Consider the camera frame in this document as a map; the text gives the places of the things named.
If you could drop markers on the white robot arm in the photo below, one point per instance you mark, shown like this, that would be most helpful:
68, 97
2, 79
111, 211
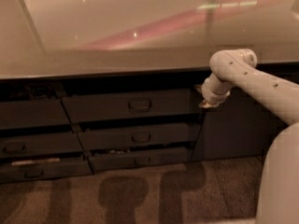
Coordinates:
278, 201

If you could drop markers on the dark round item in drawer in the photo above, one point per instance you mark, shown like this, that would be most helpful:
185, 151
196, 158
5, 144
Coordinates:
39, 92

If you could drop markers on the dark grey cabinet door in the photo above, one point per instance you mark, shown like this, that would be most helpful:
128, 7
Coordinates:
240, 127

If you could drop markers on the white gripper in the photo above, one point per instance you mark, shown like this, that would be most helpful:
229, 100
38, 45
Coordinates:
210, 97

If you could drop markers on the dark grey drawer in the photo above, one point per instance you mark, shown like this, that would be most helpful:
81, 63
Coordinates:
39, 144
33, 113
49, 170
130, 105
139, 136
138, 159

